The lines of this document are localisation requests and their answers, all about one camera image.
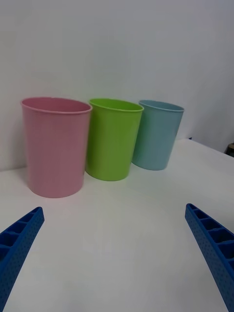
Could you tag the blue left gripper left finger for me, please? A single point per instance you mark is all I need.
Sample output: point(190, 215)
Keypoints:
point(17, 248)

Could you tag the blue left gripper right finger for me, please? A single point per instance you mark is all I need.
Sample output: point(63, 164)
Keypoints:
point(214, 246)

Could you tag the pink plastic bin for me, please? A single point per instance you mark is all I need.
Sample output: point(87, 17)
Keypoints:
point(56, 151)

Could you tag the pale blue plastic bin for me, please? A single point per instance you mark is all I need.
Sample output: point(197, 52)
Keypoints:
point(156, 139)

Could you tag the green plastic bin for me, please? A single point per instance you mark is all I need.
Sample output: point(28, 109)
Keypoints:
point(112, 143)

